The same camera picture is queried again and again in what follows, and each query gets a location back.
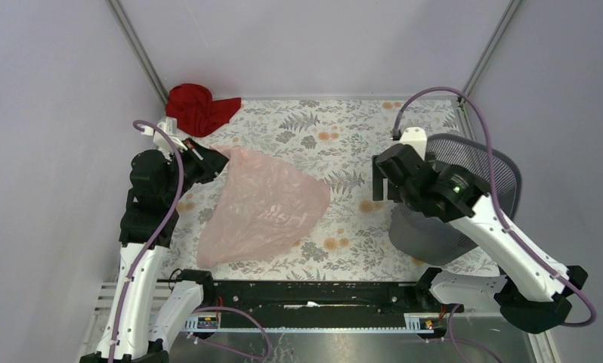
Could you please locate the aluminium frame post right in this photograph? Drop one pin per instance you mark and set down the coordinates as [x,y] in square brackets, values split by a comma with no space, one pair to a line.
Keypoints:
[509,14]

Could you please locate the aluminium frame post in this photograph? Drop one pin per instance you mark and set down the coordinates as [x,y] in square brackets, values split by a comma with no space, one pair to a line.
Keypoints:
[128,30]
[509,14]

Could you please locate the pink plastic trash bag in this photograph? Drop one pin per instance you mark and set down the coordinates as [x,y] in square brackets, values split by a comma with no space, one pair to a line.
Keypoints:
[265,206]

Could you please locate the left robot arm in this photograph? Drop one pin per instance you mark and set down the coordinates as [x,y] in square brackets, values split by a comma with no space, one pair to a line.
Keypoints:
[158,182]

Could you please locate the floral patterned table mat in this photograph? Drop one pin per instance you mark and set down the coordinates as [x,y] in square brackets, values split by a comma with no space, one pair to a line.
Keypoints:
[331,140]

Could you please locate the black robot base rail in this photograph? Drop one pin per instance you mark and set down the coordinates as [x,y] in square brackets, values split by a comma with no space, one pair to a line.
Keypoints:
[252,299]

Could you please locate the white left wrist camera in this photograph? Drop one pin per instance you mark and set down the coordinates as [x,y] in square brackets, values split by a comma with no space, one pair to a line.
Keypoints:
[168,125]

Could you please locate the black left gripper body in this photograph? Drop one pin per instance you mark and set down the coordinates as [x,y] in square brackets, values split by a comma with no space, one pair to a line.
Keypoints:
[192,164]

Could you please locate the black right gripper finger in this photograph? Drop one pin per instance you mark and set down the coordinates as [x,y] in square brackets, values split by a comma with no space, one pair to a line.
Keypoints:
[384,164]
[378,187]

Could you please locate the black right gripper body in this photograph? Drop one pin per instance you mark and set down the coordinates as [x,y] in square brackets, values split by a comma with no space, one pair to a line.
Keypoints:
[408,196]

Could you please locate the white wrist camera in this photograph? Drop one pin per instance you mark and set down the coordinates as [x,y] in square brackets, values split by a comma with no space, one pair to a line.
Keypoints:
[415,137]
[168,125]

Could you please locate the white slotted cable duct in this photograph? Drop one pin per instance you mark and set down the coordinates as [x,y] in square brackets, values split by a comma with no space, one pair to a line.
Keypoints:
[311,323]

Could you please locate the grey slotted trash bin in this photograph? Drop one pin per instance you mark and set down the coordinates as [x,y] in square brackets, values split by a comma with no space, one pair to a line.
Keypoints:
[432,241]

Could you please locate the red crumpled cloth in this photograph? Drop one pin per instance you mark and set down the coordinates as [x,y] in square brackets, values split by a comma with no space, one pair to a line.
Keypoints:
[196,112]

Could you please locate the aluminium frame post left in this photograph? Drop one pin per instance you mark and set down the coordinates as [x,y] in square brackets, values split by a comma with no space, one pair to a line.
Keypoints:
[128,30]

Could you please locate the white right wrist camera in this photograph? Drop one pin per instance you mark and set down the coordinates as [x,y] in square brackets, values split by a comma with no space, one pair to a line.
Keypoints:
[415,137]

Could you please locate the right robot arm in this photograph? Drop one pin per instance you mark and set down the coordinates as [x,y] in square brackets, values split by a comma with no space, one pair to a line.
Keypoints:
[533,290]

